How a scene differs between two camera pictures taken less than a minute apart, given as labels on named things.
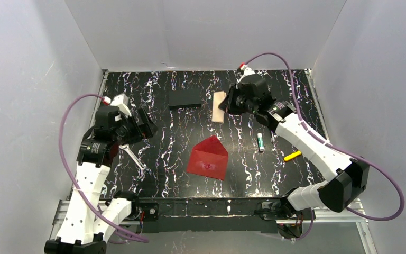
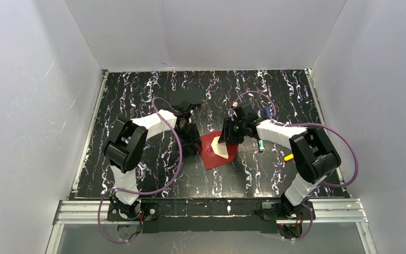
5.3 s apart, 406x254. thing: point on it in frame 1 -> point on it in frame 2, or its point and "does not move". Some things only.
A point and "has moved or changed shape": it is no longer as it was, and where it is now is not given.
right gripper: (232, 101) -> (231, 131)
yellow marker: (292, 155) does not move
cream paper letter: (218, 115) -> (220, 149)
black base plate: (179, 216) does not move
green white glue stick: (260, 142) does not move
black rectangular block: (179, 98) does not move
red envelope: (209, 157) has moved or changed shape
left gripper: (137, 127) -> (190, 136)
